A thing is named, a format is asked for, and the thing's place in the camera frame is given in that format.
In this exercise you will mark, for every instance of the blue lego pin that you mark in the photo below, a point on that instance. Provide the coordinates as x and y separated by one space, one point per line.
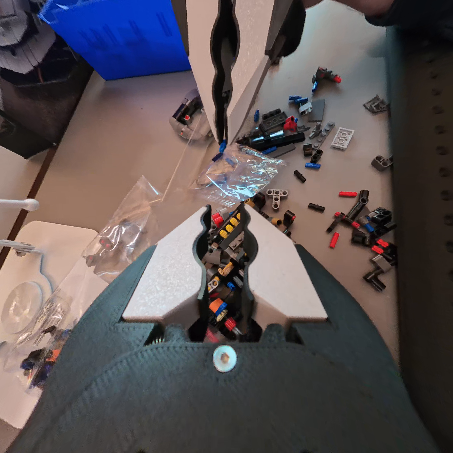
222 145

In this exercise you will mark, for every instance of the pile of loose lego pieces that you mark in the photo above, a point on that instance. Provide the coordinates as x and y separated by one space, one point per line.
276 136

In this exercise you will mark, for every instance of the black lego set box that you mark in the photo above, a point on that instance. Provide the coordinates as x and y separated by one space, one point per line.
35 88

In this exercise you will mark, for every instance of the grey lego connector assembly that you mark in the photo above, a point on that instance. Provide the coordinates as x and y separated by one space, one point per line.
187 113

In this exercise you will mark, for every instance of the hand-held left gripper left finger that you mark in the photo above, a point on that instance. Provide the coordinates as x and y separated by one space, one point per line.
162 283

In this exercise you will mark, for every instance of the blue plastic bin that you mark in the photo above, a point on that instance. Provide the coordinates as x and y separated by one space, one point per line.
116 39

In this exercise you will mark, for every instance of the clear bag of pieces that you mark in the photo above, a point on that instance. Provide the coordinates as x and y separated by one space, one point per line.
42 354

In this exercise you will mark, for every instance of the black lego assembly yellow studs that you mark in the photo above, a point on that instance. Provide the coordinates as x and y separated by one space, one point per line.
230 230

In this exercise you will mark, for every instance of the person's right hand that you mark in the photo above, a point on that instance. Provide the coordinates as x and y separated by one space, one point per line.
346 4

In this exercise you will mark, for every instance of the red and grey lego piece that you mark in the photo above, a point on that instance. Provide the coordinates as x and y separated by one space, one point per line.
217 217

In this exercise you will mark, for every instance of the light grey T-shaped lego beam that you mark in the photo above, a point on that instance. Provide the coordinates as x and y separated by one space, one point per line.
278 194

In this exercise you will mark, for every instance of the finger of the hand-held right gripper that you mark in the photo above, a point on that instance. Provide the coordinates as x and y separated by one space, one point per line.
254 53
200 42

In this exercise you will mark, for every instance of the person's right forearm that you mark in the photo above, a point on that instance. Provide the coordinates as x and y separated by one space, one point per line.
417 14

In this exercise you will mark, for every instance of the light grey square lego plate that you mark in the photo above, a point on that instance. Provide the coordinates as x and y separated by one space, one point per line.
342 138

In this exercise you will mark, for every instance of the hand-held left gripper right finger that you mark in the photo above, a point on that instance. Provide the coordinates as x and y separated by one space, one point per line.
286 283

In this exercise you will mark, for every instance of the wooden and white book stand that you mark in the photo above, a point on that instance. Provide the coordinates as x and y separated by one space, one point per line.
63 254

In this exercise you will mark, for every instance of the large clear plastic bag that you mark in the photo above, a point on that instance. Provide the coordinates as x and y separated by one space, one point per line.
184 166

